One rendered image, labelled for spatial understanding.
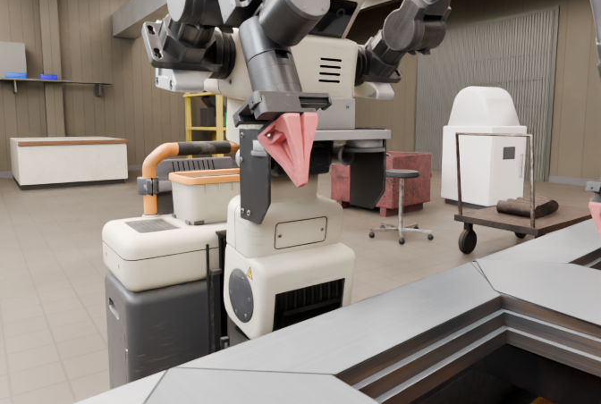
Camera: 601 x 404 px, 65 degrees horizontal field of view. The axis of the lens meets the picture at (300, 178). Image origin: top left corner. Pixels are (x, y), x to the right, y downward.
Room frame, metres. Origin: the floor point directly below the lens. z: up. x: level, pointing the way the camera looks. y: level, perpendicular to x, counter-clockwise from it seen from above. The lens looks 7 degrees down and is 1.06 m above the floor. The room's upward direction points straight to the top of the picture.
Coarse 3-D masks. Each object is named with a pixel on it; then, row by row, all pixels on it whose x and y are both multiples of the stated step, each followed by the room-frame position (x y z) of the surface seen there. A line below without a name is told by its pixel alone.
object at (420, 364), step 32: (480, 320) 0.48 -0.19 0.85; (512, 320) 0.49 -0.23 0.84; (544, 320) 0.48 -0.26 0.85; (576, 320) 0.45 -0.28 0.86; (384, 352) 0.38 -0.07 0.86; (416, 352) 0.41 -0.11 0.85; (448, 352) 0.43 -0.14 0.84; (480, 352) 0.46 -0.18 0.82; (544, 352) 0.46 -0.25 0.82; (576, 352) 0.44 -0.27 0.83; (352, 384) 0.36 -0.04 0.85; (384, 384) 0.37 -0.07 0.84; (416, 384) 0.39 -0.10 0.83
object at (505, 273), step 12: (504, 264) 0.62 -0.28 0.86; (516, 264) 0.62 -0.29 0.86; (528, 264) 0.62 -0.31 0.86; (540, 264) 0.62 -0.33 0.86; (552, 264) 0.62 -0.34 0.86; (564, 264) 0.62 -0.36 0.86; (492, 276) 0.57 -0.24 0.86; (504, 276) 0.57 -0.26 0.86; (516, 276) 0.57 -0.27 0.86; (528, 276) 0.57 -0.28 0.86
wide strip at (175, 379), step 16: (176, 368) 0.35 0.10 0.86; (192, 368) 0.35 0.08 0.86; (160, 384) 0.33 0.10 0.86; (176, 384) 0.33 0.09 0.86; (192, 384) 0.33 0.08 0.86; (208, 384) 0.33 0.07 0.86; (224, 384) 0.33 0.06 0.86; (240, 384) 0.33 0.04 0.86; (256, 384) 0.33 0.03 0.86; (272, 384) 0.33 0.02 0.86; (288, 384) 0.33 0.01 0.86; (304, 384) 0.33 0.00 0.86; (320, 384) 0.33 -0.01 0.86; (336, 384) 0.33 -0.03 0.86; (160, 400) 0.31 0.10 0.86; (176, 400) 0.31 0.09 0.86; (192, 400) 0.31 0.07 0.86; (208, 400) 0.31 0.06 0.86; (224, 400) 0.31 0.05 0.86; (240, 400) 0.31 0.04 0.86; (256, 400) 0.31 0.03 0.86; (272, 400) 0.31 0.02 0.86; (288, 400) 0.31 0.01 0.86; (304, 400) 0.31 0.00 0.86; (320, 400) 0.31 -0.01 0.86; (336, 400) 0.31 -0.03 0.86; (352, 400) 0.31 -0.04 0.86; (368, 400) 0.31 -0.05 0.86
